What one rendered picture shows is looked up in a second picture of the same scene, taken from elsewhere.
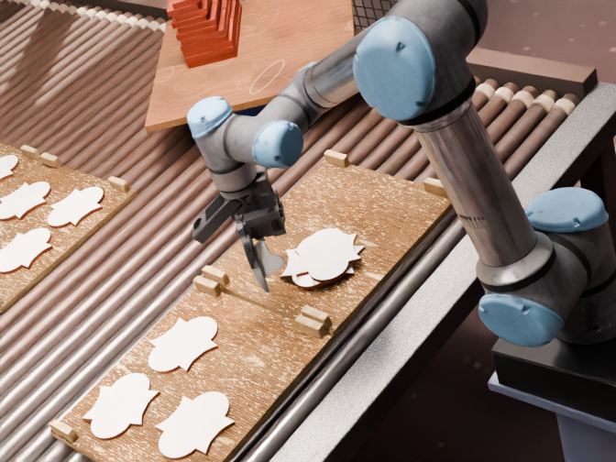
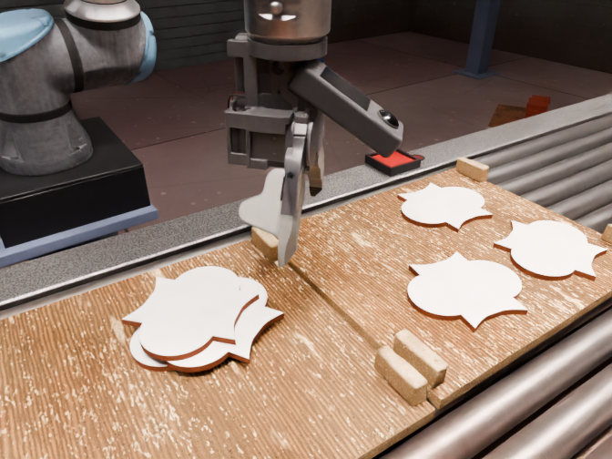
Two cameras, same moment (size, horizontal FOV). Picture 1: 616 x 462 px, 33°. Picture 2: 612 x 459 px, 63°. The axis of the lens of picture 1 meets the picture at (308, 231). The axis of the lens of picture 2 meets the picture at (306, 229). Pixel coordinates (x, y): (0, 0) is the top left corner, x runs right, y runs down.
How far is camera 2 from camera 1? 2.15 m
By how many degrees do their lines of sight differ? 110
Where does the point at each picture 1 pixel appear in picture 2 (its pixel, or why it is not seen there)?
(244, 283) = (348, 351)
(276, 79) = not seen: outside the picture
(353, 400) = not seen: hidden behind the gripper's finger
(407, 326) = (178, 232)
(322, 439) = not seen: hidden behind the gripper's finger
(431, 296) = (125, 249)
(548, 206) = (21, 19)
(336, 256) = (182, 293)
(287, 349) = (318, 238)
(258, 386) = (364, 217)
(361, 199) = (25, 438)
